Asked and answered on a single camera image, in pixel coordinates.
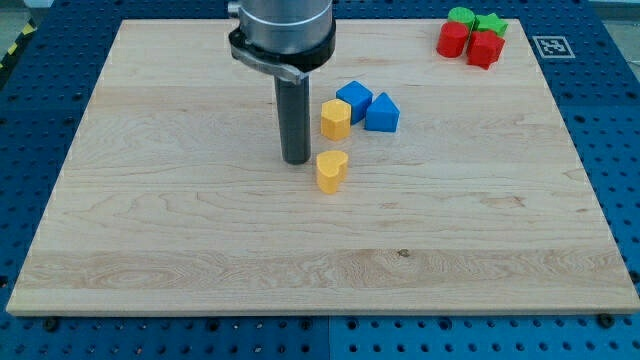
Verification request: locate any blue triangular block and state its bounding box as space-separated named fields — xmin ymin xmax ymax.
xmin=364 ymin=92 xmax=400 ymax=132

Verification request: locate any red cylinder block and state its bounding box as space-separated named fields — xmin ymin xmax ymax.
xmin=436 ymin=22 xmax=469 ymax=58

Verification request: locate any wooden board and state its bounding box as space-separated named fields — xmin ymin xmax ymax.
xmin=7 ymin=19 xmax=639 ymax=317

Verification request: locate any black bolt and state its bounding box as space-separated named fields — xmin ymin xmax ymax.
xmin=42 ymin=317 xmax=59 ymax=333
xmin=596 ymin=313 xmax=616 ymax=329

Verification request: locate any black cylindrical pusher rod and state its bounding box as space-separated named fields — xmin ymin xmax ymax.
xmin=274 ymin=77 xmax=311 ymax=165

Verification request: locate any green cylinder block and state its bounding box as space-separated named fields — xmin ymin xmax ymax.
xmin=447 ymin=6 xmax=476 ymax=30

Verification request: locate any black bolt left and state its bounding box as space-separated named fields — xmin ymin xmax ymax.
xmin=42 ymin=317 xmax=59 ymax=333

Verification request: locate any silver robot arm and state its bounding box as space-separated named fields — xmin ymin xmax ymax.
xmin=228 ymin=0 xmax=336 ymax=165

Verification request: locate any green star block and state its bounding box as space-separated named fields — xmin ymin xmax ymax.
xmin=472 ymin=13 xmax=508 ymax=37

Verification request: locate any red star block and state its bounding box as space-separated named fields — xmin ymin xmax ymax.
xmin=466 ymin=30 xmax=506 ymax=70

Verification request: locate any yellow heart block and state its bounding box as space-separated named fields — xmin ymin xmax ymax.
xmin=316 ymin=150 xmax=349 ymax=194

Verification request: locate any blue cube block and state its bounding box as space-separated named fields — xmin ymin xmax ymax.
xmin=336 ymin=81 xmax=373 ymax=124

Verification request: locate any black bolt right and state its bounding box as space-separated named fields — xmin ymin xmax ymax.
xmin=596 ymin=313 xmax=616 ymax=329

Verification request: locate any yellow hexagon block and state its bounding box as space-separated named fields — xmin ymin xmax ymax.
xmin=321 ymin=99 xmax=351 ymax=141

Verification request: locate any white fiducial marker tag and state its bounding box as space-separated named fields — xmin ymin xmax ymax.
xmin=532 ymin=35 xmax=575 ymax=59

